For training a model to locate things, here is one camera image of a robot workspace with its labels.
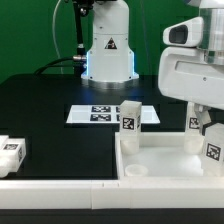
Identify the white front obstacle rail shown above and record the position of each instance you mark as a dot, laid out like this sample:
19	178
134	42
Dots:
132	194

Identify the white marker sheet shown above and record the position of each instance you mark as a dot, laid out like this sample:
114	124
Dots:
106	114

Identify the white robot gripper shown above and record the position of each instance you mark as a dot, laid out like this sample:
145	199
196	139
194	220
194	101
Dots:
183	74

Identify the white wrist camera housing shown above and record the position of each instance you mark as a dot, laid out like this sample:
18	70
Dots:
186	34

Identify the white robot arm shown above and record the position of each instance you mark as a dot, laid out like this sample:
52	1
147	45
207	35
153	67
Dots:
110	61

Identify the white square table top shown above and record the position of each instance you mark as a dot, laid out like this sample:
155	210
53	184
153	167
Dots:
162	155

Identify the black camera pole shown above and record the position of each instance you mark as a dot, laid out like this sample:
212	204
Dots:
81	9

